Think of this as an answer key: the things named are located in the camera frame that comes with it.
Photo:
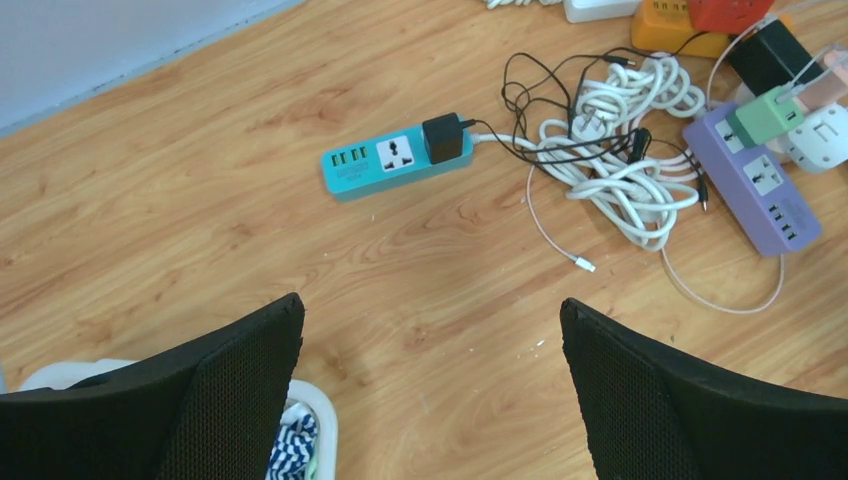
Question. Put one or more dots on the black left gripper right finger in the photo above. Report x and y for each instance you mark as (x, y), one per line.
(654, 412)

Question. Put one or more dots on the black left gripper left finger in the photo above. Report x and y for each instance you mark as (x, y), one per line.
(206, 409)

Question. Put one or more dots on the teal power strip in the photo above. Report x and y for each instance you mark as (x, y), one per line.
(385, 162)

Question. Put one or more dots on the black power adapter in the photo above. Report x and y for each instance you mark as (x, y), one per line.
(444, 137)

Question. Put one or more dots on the red cube socket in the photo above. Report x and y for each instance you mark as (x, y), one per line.
(727, 16)

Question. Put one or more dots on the striped blue white cloth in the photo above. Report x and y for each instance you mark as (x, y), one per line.
(293, 454)

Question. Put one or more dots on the white plastic basket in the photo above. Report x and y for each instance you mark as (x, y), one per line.
(62, 375)

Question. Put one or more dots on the purple power strip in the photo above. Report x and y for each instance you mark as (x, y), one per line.
(757, 190)

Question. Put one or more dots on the green cube adapter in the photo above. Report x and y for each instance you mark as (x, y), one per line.
(768, 116)

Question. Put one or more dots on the pink small adapter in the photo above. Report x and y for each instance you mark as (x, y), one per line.
(823, 81)

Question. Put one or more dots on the black cube adapter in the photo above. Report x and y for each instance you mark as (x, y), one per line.
(771, 57)

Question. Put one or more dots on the orange power strip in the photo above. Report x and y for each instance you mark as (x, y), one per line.
(665, 26)

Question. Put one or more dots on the white long power strip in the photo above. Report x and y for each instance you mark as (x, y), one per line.
(582, 11)

